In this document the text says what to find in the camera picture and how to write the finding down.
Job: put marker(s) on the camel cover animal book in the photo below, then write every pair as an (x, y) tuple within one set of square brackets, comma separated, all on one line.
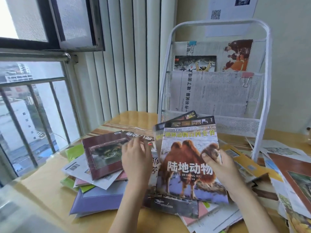
[(189, 167)]

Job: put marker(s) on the calligraphy cover book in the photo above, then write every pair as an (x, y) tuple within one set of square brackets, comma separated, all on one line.
[(154, 167)]

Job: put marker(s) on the black glossy booklet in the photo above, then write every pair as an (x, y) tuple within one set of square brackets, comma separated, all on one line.
[(175, 207)]

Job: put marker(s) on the light green paper sheet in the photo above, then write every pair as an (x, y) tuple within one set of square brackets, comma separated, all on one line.
[(74, 152), (83, 188)]

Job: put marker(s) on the white metal mesh magazine rack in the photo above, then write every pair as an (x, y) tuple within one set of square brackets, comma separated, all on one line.
[(263, 99)]

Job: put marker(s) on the white printed paper sheet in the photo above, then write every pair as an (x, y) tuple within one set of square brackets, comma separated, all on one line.
[(77, 168)]

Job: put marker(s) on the yellow booklet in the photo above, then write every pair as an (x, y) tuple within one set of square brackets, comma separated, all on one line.
[(250, 167)]

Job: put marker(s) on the dark window frame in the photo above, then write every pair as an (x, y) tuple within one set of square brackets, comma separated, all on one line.
[(73, 24)]

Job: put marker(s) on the pink binder clip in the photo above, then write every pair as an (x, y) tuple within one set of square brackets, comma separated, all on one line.
[(247, 77)]

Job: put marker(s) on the person's right forearm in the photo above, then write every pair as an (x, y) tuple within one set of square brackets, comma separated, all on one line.
[(250, 211)]

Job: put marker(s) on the brown border picture book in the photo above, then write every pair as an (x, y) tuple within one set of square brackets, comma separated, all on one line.
[(291, 177)]

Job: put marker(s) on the metal window railing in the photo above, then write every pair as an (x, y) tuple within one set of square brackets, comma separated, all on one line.
[(36, 94)]

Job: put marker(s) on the dark cover magazine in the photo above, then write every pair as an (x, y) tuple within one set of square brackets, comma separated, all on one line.
[(194, 63)]

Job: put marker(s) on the white printed wall sheet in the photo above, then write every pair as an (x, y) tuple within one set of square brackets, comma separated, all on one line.
[(233, 14)]

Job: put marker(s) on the dark cover animal book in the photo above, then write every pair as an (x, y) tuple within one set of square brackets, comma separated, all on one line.
[(159, 140)]

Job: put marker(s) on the person's left hand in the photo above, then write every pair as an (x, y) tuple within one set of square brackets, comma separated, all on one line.
[(137, 162)]

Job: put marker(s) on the blue binder clip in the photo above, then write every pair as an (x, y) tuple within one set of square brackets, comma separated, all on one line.
[(193, 46)]

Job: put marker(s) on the newspaper with colour photo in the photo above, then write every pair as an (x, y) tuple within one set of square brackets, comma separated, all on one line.
[(213, 49)]

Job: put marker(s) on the purple folder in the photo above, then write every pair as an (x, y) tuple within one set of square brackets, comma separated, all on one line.
[(99, 198)]

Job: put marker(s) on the maroon cover book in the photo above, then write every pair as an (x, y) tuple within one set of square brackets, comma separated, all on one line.
[(104, 155)]

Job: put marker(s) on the pink paper sheet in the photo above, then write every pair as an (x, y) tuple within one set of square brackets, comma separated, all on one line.
[(203, 212), (121, 176)]

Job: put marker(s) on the person's left fingers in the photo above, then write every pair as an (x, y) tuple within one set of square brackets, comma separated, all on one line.
[(136, 146)]

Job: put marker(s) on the text-only newspaper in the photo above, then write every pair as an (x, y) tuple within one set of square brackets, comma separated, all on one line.
[(209, 94)]

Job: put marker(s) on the person's right hand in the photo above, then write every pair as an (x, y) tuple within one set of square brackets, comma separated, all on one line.
[(224, 172)]

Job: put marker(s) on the person's right thumb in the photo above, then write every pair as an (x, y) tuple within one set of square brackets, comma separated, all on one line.
[(211, 160)]

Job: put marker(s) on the person's left forearm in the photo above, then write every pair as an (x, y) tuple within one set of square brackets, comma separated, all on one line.
[(130, 206)]

